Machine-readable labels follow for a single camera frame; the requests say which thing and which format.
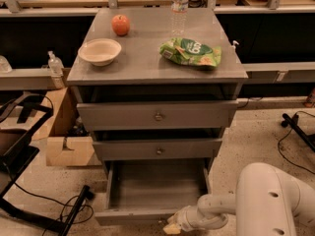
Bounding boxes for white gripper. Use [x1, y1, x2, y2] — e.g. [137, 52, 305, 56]
[163, 206, 210, 235]

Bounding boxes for grey bottom drawer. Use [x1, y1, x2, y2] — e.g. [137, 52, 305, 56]
[95, 158, 210, 226]

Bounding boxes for grey drawer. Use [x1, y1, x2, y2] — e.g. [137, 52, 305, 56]
[95, 158, 210, 226]
[77, 100, 237, 131]
[94, 139, 221, 160]

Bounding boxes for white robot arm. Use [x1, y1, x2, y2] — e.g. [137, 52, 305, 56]
[163, 163, 315, 236]

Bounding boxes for grey middle drawer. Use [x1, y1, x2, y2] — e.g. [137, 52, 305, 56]
[94, 139, 221, 160]

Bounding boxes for grey top drawer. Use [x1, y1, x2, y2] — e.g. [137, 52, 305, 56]
[77, 100, 237, 131]

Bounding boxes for grey wooden drawer cabinet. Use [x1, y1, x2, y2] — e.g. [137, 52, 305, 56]
[66, 7, 249, 179]

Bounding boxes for cardboard box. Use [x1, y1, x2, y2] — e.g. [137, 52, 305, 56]
[31, 68, 102, 167]

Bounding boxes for black stand base right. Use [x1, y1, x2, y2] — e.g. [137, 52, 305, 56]
[282, 113, 315, 152]

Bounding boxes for green chip bag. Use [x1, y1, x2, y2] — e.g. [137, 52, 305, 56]
[159, 37, 221, 67]

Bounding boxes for black metal stand left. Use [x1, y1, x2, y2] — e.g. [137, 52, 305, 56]
[0, 91, 95, 236]

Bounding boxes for small white pump bottle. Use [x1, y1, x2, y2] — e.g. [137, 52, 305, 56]
[231, 40, 239, 49]

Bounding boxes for beige bowl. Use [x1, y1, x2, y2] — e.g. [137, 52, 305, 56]
[78, 38, 122, 67]

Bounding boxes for clear sanitizer pump bottle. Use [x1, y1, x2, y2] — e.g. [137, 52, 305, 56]
[48, 51, 65, 89]

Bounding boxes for red apple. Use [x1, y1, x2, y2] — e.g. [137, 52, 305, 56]
[111, 15, 130, 36]

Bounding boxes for clear plastic water bottle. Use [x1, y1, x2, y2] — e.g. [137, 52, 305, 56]
[171, 0, 189, 36]

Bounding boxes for black floor cable left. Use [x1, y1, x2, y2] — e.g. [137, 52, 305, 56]
[2, 162, 95, 236]

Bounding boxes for black floor cable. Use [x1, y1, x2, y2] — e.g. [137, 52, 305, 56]
[277, 110, 315, 176]
[2, 162, 95, 236]

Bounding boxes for black floor cable right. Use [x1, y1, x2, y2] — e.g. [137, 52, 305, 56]
[277, 110, 315, 176]

